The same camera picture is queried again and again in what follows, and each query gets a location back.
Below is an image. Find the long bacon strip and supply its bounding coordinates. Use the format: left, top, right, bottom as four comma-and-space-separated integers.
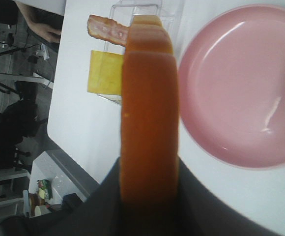
87, 14, 129, 47

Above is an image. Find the clear left plastic tray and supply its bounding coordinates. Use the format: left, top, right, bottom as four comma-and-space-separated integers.
90, 0, 185, 105

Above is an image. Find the white shelf with items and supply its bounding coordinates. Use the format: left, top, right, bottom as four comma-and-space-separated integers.
28, 149, 99, 204

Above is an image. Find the pink round plate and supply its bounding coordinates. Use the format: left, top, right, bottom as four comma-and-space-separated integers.
179, 4, 285, 168

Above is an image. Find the black office chair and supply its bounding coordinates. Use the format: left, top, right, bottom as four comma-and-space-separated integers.
0, 99, 50, 173

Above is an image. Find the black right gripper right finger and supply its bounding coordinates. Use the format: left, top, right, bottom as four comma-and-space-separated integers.
175, 160, 278, 236

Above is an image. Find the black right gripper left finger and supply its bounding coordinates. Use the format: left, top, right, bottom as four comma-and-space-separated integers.
27, 158, 123, 236

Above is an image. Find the yellow cheese slice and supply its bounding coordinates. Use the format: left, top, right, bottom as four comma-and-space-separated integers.
87, 50, 123, 104

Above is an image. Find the bread slice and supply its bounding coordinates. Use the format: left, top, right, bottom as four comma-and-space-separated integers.
119, 15, 179, 236

